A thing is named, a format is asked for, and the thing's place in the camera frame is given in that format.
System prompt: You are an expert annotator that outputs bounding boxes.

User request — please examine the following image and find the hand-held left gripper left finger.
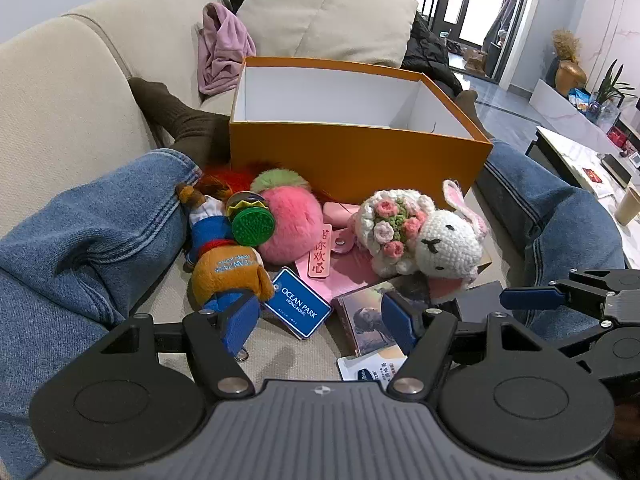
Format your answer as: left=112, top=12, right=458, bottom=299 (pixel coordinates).
left=101, top=291, right=262, bottom=402

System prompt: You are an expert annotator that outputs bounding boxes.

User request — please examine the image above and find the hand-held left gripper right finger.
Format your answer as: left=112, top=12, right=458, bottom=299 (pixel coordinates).
left=381, top=291, right=552, bottom=403

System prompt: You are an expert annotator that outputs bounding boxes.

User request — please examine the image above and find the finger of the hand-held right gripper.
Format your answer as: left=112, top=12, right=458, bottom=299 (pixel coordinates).
left=500, top=269, right=640, bottom=317

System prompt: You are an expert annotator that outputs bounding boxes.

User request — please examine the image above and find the brown plush doll blue outfit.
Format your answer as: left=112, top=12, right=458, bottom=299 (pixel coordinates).
left=175, top=182, right=276, bottom=312

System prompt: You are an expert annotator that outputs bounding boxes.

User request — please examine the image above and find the tan cardboard box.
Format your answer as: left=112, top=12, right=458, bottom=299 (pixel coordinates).
left=472, top=249, right=494, bottom=284

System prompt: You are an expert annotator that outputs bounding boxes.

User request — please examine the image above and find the pink card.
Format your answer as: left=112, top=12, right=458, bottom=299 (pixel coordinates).
left=295, top=249, right=397, bottom=307

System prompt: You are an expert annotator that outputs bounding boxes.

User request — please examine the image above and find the white crochet bunny with flowers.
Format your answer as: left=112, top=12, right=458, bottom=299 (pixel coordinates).
left=348, top=179, right=489, bottom=292

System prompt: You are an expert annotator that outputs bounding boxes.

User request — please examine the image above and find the pink leather key holder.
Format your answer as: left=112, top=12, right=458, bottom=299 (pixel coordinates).
left=322, top=201, right=362, bottom=257

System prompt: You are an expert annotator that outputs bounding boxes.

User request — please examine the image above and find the red orange fluffy pompom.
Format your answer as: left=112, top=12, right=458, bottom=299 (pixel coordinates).
left=197, top=161, right=267, bottom=202

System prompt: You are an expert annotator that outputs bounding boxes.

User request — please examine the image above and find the orange cardboard box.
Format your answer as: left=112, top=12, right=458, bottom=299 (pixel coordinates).
left=229, top=56, right=494, bottom=204

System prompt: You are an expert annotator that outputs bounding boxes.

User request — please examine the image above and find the photo card case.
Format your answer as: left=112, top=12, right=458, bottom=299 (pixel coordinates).
left=332, top=280, right=432, bottom=359

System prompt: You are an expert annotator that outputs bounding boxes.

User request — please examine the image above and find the dark grey box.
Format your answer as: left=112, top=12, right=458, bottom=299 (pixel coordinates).
left=451, top=280, right=507, bottom=322

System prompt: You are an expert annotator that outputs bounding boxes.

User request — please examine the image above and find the white card packet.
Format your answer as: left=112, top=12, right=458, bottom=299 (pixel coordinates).
left=337, top=352, right=409, bottom=394

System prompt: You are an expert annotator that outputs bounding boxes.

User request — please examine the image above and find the blue paper tag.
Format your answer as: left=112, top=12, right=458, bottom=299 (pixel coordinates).
left=263, top=267, right=334, bottom=340

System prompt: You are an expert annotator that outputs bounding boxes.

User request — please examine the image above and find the person's right leg in jeans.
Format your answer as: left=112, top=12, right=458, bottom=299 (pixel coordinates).
left=475, top=141, right=627, bottom=327

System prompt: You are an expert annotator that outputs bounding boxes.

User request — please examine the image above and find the person's leg in jeans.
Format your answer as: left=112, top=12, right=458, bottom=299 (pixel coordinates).
left=475, top=141, right=627, bottom=327
left=0, top=149, right=202, bottom=473

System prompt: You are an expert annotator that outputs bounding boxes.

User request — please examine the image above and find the green round toy gold crown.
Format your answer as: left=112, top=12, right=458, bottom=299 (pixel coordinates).
left=225, top=191, right=277, bottom=248

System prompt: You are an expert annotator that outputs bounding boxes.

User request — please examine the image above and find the pink wooden tag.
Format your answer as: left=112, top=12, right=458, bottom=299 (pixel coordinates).
left=307, top=227, right=334, bottom=277

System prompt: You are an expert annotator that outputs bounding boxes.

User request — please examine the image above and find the pink fluffy ball green top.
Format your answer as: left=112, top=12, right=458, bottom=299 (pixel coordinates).
left=249, top=169, right=326, bottom=266

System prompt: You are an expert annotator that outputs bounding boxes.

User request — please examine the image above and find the paper cup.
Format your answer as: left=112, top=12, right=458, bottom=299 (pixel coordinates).
left=614, top=186, right=640, bottom=227

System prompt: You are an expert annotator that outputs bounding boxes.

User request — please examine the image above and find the white marble coffee table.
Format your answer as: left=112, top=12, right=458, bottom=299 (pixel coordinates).
left=529, top=125, right=640, bottom=243

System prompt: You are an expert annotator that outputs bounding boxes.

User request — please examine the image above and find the person's left leg in jeans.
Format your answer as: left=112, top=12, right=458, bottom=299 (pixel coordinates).
left=0, top=149, right=202, bottom=473

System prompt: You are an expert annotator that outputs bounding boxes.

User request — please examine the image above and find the white low cabinet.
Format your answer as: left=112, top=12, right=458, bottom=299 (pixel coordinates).
left=530, top=77, right=640, bottom=147

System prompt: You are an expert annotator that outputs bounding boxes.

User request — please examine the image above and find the person's right foot brown sock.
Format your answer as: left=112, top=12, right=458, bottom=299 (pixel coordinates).
left=456, top=89, right=494, bottom=138

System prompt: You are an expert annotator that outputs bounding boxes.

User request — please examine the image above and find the person's foot brown sock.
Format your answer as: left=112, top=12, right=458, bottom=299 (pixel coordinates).
left=128, top=77, right=232, bottom=167
left=456, top=89, right=494, bottom=138

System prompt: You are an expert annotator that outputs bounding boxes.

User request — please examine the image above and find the person's left foot brown sock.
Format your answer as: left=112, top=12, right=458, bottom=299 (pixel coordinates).
left=128, top=77, right=232, bottom=167

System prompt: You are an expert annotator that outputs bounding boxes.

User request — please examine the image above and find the gold vase with dried plant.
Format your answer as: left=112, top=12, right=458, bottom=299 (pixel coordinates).
left=551, top=29, right=588, bottom=97

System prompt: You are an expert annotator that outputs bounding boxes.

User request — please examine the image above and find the green potted plant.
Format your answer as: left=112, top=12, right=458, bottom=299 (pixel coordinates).
left=590, top=59, right=637, bottom=107

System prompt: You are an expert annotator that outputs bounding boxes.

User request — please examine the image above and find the black puffer jacket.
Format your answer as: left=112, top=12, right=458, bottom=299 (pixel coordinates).
left=400, top=10, right=464, bottom=97

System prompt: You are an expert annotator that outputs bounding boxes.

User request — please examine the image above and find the pink cloth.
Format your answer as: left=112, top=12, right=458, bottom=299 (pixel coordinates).
left=197, top=2, right=257, bottom=96

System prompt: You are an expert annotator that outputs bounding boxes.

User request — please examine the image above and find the black framed glass door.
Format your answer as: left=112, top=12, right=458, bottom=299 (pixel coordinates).
left=431, top=0, right=540, bottom=85

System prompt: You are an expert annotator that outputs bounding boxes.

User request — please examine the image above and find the beige sofa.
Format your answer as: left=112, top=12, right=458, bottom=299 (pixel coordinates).
left=0, top=0, right=516, bottom=386

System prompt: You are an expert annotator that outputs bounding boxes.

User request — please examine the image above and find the beige cushion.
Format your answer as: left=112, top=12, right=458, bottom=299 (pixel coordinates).
left=235, top=0, right=419, bottom=69

